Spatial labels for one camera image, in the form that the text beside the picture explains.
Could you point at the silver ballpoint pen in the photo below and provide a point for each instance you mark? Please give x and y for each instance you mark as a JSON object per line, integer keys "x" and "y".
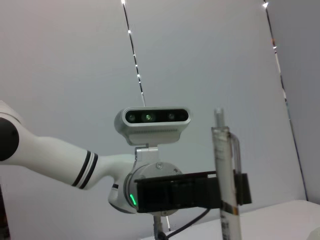
{"x": 223, "y": 155}

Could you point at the left gripper metal connector plug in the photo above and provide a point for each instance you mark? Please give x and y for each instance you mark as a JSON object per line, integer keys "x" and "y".
{"x": 158, "y": 227}

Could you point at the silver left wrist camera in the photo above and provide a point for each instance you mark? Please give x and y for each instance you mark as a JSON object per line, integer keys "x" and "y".
{"x": 152, "y": 130}

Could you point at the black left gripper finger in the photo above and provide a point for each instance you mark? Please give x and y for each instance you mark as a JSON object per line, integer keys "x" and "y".
{"x": 243, "y": 188}

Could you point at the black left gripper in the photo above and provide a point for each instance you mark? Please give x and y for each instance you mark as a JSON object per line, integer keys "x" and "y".
{"x": 155, "y": 195}

